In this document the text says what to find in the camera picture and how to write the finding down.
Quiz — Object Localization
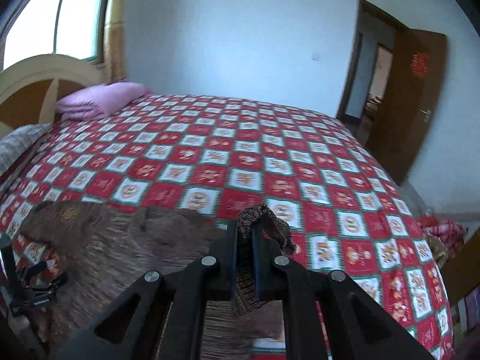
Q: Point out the brown striped knit sweater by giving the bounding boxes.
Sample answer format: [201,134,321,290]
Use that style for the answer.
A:
[18,201,284,359]

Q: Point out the red patterned cloth pile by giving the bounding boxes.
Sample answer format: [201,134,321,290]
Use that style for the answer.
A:
[416,215,467,268]

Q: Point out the striped grey pillow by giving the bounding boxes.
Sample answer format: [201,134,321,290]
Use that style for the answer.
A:
[0,124,52,176]

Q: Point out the wooden cabinet at bedside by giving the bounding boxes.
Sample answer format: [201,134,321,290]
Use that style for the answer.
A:
[441,230,480,306]

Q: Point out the red checkered cartoon bedspread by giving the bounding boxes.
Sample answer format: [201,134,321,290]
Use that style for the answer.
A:
[1,95,452,359]

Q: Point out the folded purple quilt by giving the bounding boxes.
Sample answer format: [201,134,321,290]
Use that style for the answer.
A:
[55,81,151,121]

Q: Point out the cream and brown headboard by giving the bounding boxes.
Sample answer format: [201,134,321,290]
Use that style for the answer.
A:
[0,55,107,137]

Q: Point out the brown wooden door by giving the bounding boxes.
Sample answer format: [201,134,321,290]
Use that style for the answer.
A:
[366,29,448,185]

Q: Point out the beige patterned curtain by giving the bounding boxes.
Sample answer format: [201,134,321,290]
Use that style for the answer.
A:
[103,0,127,82]

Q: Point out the red door decoration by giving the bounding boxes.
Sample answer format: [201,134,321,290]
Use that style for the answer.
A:
[410,52,431,79]

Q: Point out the silver door handle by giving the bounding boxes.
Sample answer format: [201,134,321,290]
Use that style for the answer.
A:
[420,110,432,123]

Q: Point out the window with metal frame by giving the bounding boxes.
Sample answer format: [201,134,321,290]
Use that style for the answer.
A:
[1,0,107,70]

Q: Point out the dark door frame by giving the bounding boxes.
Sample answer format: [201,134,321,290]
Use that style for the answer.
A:
[336,0,408,125]

